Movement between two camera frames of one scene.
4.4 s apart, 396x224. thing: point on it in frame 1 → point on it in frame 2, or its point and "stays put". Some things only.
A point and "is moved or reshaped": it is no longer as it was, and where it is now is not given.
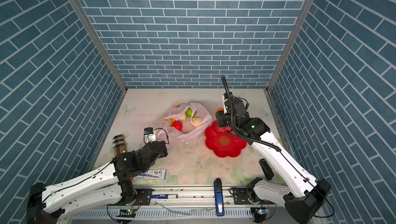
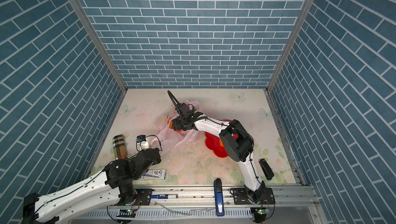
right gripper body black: (223, 120) → (180, 124)
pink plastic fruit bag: (186, 121) is moved or reshaped
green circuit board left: (126, 212) stays put
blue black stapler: (219, 204) stays put
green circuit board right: (263, 211) stays put
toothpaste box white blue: (151, 174) stays put
